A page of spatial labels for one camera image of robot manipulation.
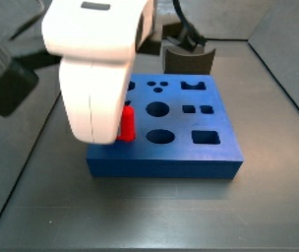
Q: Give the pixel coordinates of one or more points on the black curved holder stand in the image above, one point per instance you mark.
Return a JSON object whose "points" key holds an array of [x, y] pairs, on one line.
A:
{"points": [[184, 62]]}

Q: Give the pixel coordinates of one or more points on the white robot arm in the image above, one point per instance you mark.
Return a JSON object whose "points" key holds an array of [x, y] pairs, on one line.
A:
{"points": [[95, 34]]}

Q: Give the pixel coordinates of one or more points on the blue shape-sorter block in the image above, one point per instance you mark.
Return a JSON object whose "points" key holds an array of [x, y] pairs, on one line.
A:
{"points": [[185, 136]]}

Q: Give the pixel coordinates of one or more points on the red square-circle peg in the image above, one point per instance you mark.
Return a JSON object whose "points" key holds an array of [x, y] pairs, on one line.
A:
{"points": [[127, 125]]}

